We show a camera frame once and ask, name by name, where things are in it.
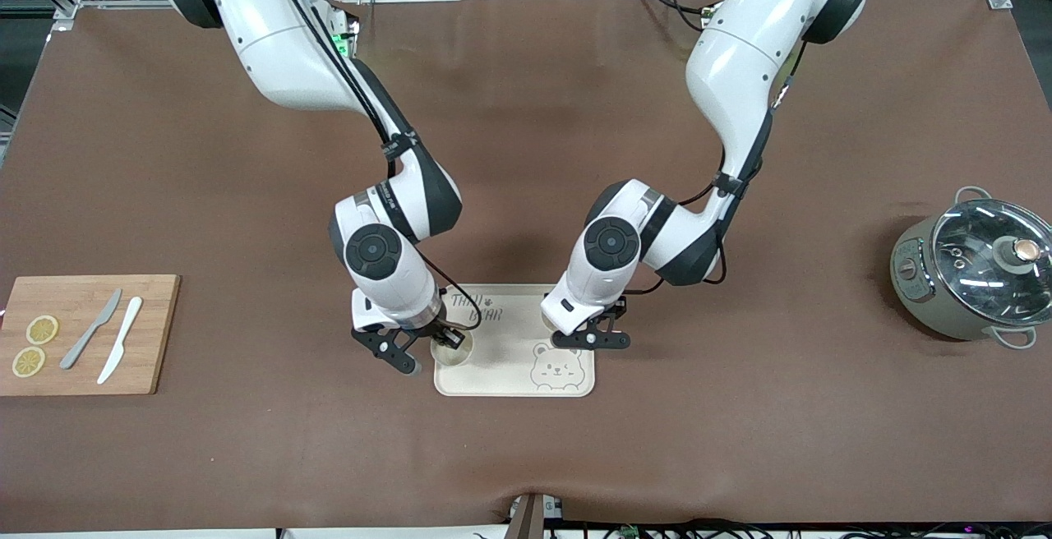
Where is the cream bear print tray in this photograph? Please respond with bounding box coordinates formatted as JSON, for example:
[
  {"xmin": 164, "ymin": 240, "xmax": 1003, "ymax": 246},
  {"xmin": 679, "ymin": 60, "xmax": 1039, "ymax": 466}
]
[{"xmin": 433, "ymin": 283, "xmax": 596, "ymax": 398}]

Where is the brown table mat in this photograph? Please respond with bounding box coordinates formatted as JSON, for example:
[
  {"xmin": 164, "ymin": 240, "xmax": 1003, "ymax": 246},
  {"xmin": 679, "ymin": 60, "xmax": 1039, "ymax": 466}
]
[{"xmin": 0, "ymin": 0, "xmax": 1052, "ymax": 533}]

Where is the grey table edge clamp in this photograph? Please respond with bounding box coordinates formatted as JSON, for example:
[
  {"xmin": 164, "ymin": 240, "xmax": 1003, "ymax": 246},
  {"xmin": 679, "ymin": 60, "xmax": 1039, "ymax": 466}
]
[{"xmin": 508, "ymin": 492, "xmax": 565, "ymax": 539}]

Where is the bamboo cutting board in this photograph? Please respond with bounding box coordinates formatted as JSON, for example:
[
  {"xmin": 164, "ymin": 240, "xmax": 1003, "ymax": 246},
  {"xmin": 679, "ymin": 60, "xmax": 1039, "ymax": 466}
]
[{"xmin": 0, "ymin": 274, "xmax": 182, "ymax": 397}]

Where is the white plastic knife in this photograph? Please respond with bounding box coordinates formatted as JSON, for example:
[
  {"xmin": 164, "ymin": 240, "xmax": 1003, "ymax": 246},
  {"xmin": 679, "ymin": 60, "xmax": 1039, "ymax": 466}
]
[{"xmin": 96, "ymin": 297, "xmax": 144, "ymax": 385}]

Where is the grey plastic knife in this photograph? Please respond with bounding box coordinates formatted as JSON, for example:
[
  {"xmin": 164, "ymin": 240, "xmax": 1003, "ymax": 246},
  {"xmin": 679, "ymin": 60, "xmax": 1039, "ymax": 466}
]
[{"xmin": 59, "ymin": 288, "xmax": 123, "ymax": 371}]

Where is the grey-green electric cooking pot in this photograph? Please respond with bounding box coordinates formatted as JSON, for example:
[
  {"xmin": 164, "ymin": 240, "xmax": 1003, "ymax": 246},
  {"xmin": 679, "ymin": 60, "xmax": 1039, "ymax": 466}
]
[{"xmin": 890, "ymin": 186, "xmax": 1052, "ymax": 351}]

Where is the glass pot lid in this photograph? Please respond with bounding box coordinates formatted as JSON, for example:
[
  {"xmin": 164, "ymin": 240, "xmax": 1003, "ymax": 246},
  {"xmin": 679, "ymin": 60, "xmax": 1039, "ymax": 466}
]
[{"xmin": 933, "ymin": 198, "xmax": 1052, "ymax": 328}]

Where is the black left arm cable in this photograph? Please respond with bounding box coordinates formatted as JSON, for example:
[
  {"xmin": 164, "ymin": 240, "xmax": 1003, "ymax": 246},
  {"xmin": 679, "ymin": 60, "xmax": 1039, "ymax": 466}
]
[{"xmin": 641, "ymin": 36, "xmax": 811, "ymax": 295}]

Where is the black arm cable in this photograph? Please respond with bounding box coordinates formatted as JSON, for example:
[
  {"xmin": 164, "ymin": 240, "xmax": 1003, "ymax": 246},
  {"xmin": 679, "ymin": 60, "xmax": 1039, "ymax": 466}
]
[
  {"xmin": 641, "ymin": 36, "xmax": 811, "ymax": 295},
  {"xmin": 259, "ymin": 0, "xmax": 461, "ymax": 331}
]

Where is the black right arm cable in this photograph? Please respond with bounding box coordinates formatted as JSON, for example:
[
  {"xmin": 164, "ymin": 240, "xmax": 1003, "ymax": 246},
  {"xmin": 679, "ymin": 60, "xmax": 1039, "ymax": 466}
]
[{"xmin": 259, "ymin": 0, "xmax": 461, "ymax": 331}]

